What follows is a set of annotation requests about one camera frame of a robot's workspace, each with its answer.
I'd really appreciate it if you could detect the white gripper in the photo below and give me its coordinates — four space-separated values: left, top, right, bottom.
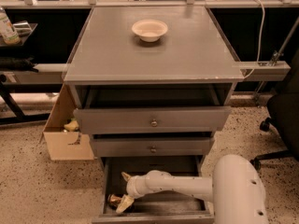
116 172 147 214

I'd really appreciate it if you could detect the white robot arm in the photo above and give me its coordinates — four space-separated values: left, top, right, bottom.
116 154 269 224

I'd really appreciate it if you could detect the grey bottom drawer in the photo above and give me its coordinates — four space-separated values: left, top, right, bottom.
92 156 214 224

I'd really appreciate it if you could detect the grey drawer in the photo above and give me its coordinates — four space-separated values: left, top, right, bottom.
92 156 214 224
74 85 231 134
90 132 215 157

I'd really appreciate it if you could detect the grey middle drawer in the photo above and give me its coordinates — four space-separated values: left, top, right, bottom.
90 132 215 157

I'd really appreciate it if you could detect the grey top drawer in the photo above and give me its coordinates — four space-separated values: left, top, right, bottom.
74 85 231 134

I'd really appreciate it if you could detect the grey drawer cabinet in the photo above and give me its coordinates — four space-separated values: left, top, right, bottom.
62 5 245 224

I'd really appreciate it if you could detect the cardboard box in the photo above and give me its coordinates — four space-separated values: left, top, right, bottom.
43 85 93 161

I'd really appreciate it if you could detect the yellow item in box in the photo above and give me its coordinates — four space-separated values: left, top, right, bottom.
64 120 78 132

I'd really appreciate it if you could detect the white paper bowl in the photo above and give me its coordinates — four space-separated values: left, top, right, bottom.
132 20 168 42

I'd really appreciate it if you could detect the black cloth on shelf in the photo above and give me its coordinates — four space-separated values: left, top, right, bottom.
0 57 38 72

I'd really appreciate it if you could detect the black office chair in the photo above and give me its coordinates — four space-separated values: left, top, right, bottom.
250 50 299 171

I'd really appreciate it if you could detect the shiny foil packet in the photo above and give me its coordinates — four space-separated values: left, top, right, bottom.
13 21 32 36

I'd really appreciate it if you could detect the green labelled plastic bottle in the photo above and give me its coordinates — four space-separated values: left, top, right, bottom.
0 7 21 45

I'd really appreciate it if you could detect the metal clamp rod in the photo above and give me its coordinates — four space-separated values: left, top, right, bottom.
267 14 299 67

